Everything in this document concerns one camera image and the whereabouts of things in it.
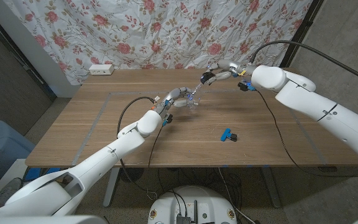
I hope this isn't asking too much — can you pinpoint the black backdrop frame pole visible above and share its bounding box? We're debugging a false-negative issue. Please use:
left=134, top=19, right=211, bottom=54
left=280, top=0, right=324, bottom=68
left=0, top=7, right=58, bottom=101

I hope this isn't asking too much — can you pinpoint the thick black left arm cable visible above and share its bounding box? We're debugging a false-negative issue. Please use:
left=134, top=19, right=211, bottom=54
left=117, top=96, right=158, bottom=194

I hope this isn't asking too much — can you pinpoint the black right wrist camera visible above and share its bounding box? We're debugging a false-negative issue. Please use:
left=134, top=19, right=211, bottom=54
left=237, top=80, right=257, bottom=92

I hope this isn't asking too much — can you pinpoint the thin black camera cable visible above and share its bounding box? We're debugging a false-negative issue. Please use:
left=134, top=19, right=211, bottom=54
left=255, top=90, right=358, bottom=180
left=147, top=124, right=167, bottom=200

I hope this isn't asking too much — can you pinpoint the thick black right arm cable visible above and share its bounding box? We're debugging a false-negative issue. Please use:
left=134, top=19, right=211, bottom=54
left=249, top=40, right=358, bottom=88

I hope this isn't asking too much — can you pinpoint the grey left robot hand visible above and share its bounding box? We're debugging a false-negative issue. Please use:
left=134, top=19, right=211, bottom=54
left=156, top=86, right=200, bottom=116

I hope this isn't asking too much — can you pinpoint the thin black left camera cable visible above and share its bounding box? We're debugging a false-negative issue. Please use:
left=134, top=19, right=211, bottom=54
left=147, top=124, right=167, bottom=200

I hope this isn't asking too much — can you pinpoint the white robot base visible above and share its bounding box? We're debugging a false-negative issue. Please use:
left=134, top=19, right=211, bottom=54
left=147, top=185, right=238, bottom=224

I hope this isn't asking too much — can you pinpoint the white power strip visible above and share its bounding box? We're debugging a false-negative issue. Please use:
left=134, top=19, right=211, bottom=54
left=88, top=63, right=115, bottom=76

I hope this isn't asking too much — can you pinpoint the thin black right camera cable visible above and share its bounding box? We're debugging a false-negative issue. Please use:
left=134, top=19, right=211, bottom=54
left=255, top=90, right=358, bottom=180

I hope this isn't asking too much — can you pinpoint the blue and black clip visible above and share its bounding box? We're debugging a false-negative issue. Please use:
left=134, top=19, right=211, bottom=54
left=220, top=128, right=238, bottom=142

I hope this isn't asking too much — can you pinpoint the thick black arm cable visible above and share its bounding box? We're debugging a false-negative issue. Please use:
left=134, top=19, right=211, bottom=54
left=117, top=96, right=158, bottom=194
left=249, top=40, right=358, bottom=88

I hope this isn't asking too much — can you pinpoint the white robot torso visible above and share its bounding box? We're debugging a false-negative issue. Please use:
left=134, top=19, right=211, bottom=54
left=0, top=214, right=358, bottom=224

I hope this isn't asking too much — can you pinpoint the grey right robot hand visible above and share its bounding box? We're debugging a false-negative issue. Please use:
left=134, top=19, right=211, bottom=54
left=208, top=59, right=257, bottom=86

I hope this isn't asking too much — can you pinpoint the grey shoe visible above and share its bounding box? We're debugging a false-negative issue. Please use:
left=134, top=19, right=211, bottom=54
left=0, top=177, right=23, bottom=205

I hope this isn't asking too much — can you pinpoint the grey table leg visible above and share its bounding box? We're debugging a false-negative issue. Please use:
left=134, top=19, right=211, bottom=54
left=261, top=167, right=282, bottom=208
left=103, top=167, right=120, bottom=208

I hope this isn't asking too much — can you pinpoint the floral backdrop cloth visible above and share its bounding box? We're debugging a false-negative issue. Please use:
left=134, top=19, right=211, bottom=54
left=3, top=0, right=313, bottom=86

